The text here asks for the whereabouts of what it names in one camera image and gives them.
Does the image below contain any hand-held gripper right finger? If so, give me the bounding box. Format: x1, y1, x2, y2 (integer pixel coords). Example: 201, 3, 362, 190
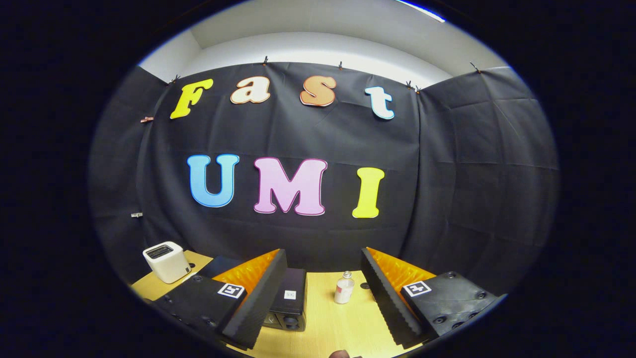
360, 247, 499, 350

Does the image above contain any black backdrop cloth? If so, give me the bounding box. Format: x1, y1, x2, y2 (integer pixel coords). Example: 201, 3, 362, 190
89, 60, 561, 296

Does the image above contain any small clear bottle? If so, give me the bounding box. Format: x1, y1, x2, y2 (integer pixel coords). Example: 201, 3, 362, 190
334, 271, 355, 305

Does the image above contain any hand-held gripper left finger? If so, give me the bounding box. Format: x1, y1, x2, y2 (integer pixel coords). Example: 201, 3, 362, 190
152, 249, 288, 350

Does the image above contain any black toaster oven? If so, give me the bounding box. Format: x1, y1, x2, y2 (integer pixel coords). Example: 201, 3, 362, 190
262, 268, 308, 332

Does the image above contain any white toaster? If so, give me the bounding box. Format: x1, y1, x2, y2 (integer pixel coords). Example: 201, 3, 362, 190
143, 241, 192, 284

